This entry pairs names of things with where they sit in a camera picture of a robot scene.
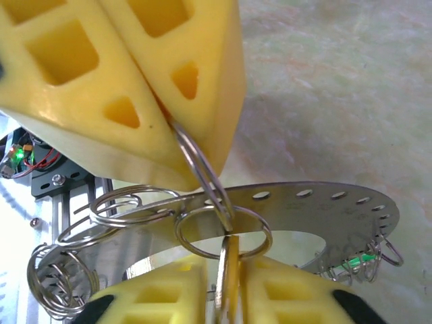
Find metal key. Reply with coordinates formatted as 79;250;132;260
214;235;241;324

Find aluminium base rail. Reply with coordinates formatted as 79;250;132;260
0;175;142;324

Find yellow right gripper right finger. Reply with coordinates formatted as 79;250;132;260
240;255;388;324

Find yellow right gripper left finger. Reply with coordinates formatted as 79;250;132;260
80;254;209;324

